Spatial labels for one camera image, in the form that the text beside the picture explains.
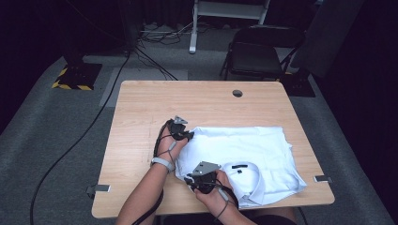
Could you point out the dark grey panel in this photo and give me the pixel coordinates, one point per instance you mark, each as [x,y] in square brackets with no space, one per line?
[325,37]

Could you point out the person's left hand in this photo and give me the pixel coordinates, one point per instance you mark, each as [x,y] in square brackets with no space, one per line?
[165,150]

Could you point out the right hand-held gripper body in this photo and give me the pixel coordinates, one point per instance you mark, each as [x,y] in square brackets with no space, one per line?
[205,182]

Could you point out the person's thigh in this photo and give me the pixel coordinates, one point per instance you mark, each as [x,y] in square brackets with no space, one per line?
[275,212]

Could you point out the black folding chair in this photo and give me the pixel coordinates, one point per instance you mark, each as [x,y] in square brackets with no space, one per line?
[255,56]

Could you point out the white short-sleeved shirt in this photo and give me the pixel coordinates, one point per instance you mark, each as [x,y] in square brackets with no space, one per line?
[250,146]

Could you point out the white metal stand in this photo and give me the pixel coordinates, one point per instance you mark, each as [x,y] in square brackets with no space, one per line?
[194,34]

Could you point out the black upright post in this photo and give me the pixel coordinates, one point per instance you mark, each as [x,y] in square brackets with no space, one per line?
[128,25]

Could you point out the black floor base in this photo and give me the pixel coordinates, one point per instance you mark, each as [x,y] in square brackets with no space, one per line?
[298,86]

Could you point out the metal table clamp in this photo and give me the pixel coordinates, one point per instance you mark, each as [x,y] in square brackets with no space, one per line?
[323,179]
[100,188]

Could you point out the person's right hand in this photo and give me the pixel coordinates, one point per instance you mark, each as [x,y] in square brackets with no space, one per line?
[216,200]

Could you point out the grey wristband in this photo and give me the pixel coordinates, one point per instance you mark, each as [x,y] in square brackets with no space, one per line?
[161,162]

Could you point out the black base with hazard stripes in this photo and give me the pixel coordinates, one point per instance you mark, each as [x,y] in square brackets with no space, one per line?
[78,76]

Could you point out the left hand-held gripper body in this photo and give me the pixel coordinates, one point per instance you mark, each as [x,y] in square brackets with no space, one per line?
[176,129]

